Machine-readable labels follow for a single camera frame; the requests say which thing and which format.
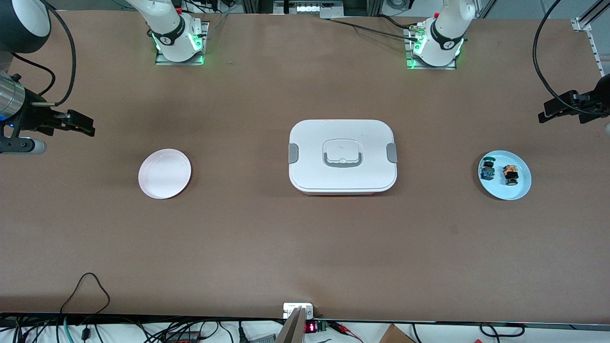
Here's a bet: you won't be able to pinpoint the light blue round plate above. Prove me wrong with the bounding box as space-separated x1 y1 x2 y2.
478 150 532 201

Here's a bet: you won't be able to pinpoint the pink round plate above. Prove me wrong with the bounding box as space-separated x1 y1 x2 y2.
138 149 192 200

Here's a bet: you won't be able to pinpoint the white lunch box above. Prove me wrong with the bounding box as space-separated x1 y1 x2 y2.
288 119 397 196

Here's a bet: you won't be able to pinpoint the grey device with lit ports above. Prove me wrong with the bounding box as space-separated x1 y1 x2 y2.
274 0 345 19

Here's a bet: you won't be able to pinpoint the brown cardboard piece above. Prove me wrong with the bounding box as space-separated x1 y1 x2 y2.
379 324 416 343

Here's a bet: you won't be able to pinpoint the grey metal bar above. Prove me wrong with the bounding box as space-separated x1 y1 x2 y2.
275 307 306 343

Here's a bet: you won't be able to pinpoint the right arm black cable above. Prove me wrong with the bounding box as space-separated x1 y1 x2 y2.
10 2 77 106

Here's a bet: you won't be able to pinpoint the aluminium frame rail with bracket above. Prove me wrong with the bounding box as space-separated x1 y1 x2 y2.
571 0 610 96

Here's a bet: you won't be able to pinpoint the green push button switch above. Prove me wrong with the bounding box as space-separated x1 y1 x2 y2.
480 156 497 181

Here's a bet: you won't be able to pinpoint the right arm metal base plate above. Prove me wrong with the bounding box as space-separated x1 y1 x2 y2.
155 21 209 66

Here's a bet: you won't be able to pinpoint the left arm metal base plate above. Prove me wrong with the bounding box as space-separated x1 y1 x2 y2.
405 26 457 71

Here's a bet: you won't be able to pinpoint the thin black looped cable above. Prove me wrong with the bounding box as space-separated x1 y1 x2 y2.
60 272 111 315

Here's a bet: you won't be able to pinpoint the thick black table cable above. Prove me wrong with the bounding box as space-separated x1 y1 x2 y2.
329 17 420 41

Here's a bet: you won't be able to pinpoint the black cable flat loop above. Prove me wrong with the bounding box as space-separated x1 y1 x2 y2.
479 323 526 337

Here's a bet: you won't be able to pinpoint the red clip wires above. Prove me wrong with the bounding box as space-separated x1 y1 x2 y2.
329 322 364 343

